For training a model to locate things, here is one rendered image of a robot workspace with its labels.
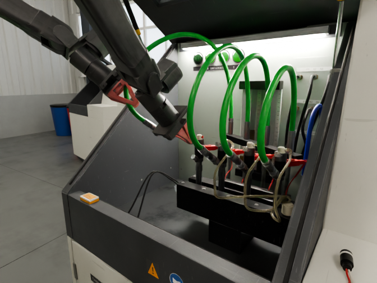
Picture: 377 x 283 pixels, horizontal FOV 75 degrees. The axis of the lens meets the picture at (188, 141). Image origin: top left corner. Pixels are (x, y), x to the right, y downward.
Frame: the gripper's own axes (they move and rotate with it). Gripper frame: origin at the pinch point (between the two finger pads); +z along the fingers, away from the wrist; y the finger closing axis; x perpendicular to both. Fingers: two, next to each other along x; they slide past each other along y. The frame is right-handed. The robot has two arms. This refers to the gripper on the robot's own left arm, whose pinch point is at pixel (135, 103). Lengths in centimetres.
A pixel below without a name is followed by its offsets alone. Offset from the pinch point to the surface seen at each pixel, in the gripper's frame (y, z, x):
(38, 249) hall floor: 146, 3, 122
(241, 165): -14.8, 29.7, -3.1
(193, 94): -17.7, 9.7, -7.5
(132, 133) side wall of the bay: 25.0, 4.2, 6.6
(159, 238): -15.9, 24.0, 21.5
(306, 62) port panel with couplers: -3, 32, -44
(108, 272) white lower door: 1.7, 24.0, 41.1
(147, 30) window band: 492, -130, -204
